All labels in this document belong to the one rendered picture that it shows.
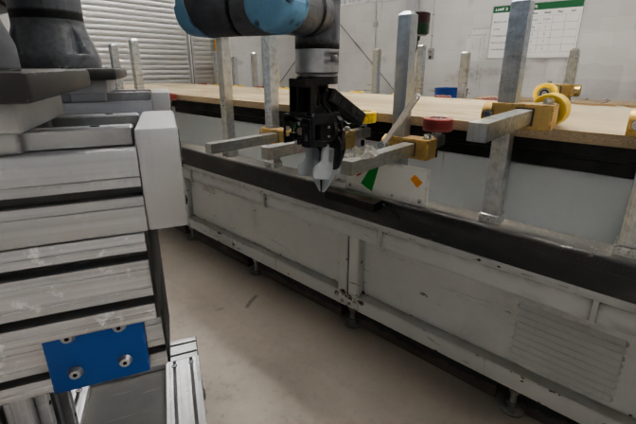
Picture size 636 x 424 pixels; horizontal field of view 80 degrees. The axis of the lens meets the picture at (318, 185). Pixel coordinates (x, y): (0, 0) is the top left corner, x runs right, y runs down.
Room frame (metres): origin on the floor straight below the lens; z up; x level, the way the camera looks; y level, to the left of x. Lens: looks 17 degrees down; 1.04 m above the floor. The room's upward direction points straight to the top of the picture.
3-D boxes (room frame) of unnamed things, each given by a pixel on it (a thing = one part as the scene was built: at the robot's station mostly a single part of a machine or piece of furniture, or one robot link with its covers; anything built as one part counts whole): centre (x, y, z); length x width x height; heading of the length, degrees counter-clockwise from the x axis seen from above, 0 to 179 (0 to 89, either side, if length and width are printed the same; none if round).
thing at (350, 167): (0.91, -0.20, 0.84); 0.43 x 0.03 x 0.04; 138
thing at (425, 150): (0.97, -0.23, 0.85); 0.13 x 0.06 x 0.05; 48
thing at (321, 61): (0.68, 0.00, 1.05); 0.08 x 0.08 x 0.05
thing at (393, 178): (0.99, -0.18, 0.75); 0.26 x 0.01 x 0.10; 48
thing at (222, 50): (1.49, 0.35, 0.93); 0.05 x 0.04 x 0.45; 48
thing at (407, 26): (0.98, -0.22, 0.93); 0.03 x 0.03 x 0.48; 48
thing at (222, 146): (1.24, 0.17, 0.81); 0.43 x 0.03 x 0.04; 138
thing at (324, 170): (0.67, -0.01, 0.86); 0.06 x 0.03 x 0.09; 138
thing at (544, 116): (0.80, -0.42, 0.95); 0.13 x 0.06 x 0.05; 48
